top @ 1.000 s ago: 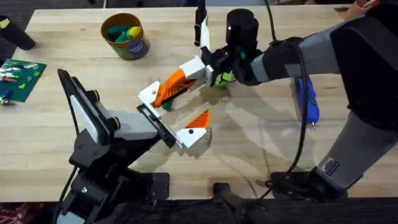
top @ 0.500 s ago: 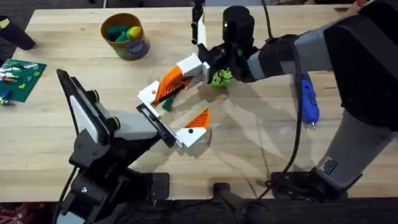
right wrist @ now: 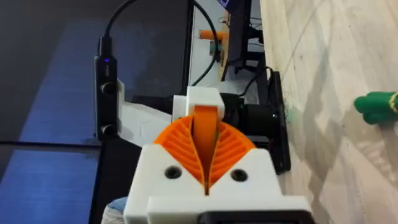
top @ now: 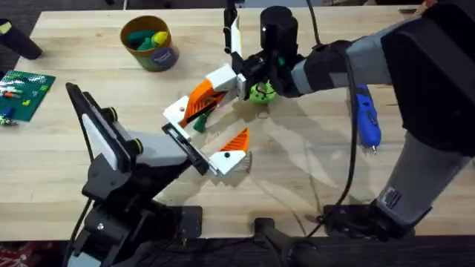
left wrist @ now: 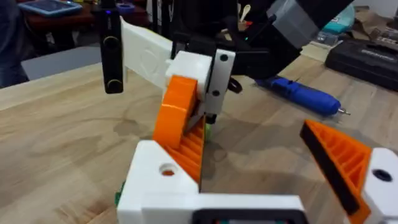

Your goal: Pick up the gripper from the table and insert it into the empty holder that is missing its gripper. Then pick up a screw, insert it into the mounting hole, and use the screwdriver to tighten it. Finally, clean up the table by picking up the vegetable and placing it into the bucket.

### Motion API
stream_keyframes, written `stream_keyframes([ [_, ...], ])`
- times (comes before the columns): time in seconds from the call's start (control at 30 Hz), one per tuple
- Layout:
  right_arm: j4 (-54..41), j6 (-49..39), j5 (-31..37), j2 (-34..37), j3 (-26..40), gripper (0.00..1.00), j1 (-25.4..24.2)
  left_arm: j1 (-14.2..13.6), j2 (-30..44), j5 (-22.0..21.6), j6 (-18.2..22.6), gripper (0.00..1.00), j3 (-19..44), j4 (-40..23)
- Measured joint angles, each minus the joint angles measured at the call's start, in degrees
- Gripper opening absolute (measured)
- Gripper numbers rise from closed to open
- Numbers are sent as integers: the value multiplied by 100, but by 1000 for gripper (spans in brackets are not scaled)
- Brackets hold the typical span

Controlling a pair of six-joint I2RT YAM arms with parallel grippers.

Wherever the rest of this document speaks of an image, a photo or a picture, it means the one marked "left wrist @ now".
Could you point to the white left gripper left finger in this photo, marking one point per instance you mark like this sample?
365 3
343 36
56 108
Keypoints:
146 186

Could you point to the orange white left gripper right finger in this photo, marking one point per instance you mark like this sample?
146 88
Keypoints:
348 155

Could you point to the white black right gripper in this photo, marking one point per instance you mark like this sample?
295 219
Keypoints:
146 53

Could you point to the orange ribbed wedge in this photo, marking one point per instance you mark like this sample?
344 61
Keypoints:
190 155

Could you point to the green toy vegetable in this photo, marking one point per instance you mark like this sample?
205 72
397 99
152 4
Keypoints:
208 131

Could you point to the blue electric screwdriver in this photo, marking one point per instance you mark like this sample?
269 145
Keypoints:
304 95

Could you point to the green disc with holes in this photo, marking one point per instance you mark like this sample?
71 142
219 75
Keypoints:
118 194

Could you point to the black tool case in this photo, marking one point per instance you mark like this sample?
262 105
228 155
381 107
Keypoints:
363 60

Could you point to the brown cardboard box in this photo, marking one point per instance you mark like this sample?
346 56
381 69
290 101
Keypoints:
377 23

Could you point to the teal plastic container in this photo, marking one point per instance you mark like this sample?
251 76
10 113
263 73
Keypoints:
340 20

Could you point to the blue tablet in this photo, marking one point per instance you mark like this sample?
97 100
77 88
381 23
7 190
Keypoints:
49 7

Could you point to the person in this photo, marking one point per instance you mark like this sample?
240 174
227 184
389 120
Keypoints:
11 40

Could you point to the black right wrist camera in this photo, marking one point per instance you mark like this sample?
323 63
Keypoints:
111 53

